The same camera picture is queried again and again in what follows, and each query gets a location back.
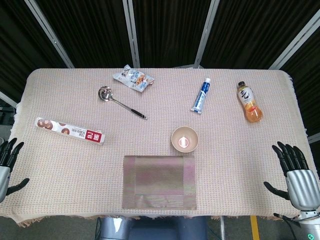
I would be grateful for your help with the dark pleated curtain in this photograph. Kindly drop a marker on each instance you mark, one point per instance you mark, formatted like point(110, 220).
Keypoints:
point(170, 30)

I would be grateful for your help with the white snack bag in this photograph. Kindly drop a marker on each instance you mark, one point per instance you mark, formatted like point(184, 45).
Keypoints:
point(133, 78)

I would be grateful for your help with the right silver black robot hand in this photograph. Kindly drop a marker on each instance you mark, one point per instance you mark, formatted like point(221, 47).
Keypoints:
point(302, 187)

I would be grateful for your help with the beige woven tablecloth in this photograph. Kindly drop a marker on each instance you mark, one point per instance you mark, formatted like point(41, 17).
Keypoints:
point(62, 175)

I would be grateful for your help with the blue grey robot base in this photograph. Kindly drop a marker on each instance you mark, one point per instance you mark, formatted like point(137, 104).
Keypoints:
point(162, 230)

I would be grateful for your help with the light brown bowl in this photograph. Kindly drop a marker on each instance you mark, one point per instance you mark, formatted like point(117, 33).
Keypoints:
point(185, 140)

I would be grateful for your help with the brown woven placemat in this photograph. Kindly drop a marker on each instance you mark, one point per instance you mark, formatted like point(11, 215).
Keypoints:
point(160, 182)

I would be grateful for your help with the white red baking paper box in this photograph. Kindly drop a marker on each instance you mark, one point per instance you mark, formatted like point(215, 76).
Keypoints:
point(70, 131)

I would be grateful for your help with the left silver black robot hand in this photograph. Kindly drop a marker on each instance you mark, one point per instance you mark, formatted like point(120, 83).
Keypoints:
point(5, 180)

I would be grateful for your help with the blue white toothpaste tube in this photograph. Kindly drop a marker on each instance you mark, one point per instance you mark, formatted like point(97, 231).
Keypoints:
point(201, 96)

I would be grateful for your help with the orange drink bottle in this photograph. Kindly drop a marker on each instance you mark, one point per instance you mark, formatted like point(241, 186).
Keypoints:
point(251, 105)

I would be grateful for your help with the grey metal partition post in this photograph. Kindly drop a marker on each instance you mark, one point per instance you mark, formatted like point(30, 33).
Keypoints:
point(53, 37)
point(295, 47)
point(131, 32)
point(207, 32)
point(7, 98)
point(315, 138)

